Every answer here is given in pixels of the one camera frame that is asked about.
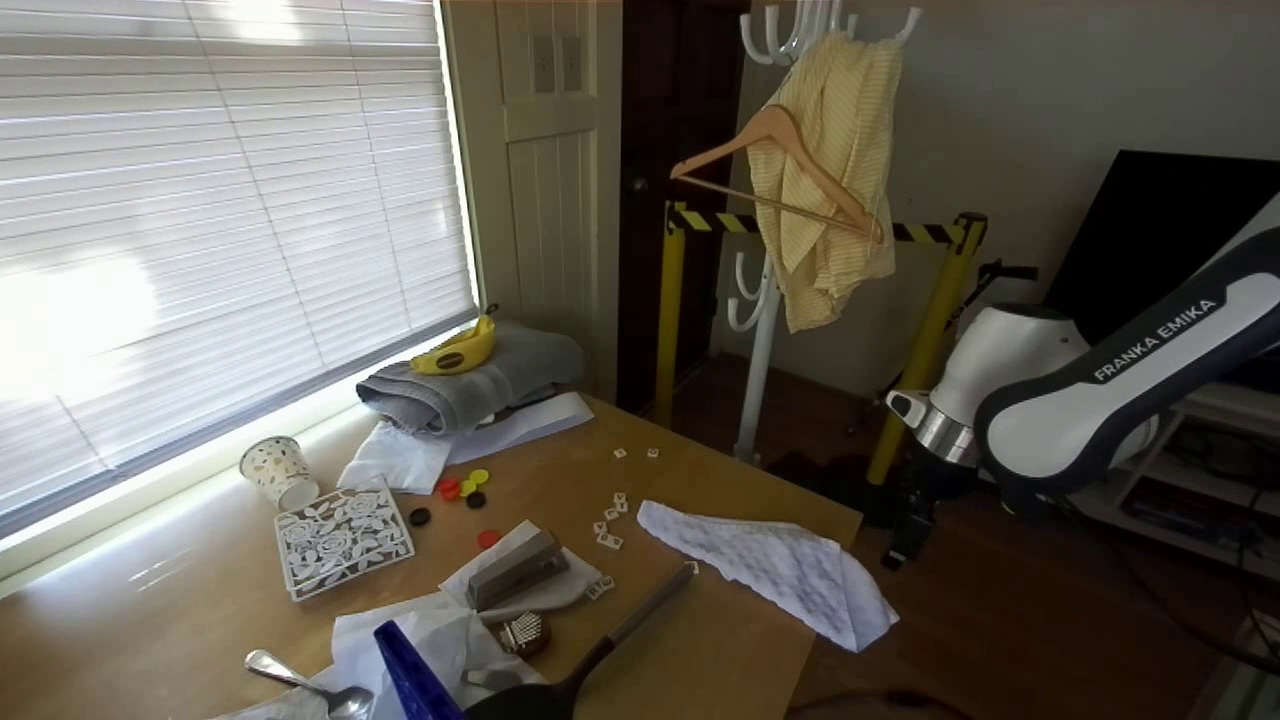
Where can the wide white window blind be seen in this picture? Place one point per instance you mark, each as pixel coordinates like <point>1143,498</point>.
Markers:
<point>200,242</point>

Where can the patterned paper cup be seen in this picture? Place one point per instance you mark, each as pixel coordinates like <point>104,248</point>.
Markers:
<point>278,470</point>

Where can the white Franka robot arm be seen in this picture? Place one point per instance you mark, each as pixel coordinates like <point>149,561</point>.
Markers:
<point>1122,387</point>

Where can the black game token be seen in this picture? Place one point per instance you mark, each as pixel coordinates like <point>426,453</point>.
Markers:
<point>477,501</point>
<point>419,518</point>

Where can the yellow striped shirt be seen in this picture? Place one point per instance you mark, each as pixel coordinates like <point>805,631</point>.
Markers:
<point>834,161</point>

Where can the white media shelf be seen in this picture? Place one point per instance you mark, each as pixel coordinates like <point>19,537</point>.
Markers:
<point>1203,483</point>

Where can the white patterned flat box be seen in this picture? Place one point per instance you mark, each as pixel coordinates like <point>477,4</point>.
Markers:
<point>341,542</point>

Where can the blue connect four grid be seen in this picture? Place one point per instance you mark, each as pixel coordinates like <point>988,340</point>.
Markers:
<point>412,682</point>

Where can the light wooden table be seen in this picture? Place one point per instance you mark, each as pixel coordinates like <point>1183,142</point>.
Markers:
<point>163,600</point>

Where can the white coat stand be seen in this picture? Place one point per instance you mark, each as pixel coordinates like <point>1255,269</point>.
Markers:
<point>752,387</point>

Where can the yellow black barrier frame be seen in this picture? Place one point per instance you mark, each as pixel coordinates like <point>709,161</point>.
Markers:
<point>935,320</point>

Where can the red game token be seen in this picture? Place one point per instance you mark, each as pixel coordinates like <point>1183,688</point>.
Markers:
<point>489,537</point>
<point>450,489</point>

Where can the white panel door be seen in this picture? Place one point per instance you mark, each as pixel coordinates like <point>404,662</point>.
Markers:
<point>545,201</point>

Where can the white towel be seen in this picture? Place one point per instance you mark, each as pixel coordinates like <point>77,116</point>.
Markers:
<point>785,566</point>

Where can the yellow game token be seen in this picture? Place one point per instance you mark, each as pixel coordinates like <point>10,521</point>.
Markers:
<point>477,478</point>

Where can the white paper sheet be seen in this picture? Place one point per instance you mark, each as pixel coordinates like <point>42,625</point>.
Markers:
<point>401,462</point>

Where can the white plastic bag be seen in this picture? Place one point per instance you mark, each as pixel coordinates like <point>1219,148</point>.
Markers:
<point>426,641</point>

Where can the grey folded pouch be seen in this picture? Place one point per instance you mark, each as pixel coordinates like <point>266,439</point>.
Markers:
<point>519,571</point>

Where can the grey folded cloth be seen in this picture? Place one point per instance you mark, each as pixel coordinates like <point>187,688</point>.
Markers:
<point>492,380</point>

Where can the black monitor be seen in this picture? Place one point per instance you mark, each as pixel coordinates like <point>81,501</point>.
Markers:
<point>1145,242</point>

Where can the yellow banana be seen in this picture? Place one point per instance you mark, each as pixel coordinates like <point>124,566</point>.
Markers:
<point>460,354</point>

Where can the metal spoon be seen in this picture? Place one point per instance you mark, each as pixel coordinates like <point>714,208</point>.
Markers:
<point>303,676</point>

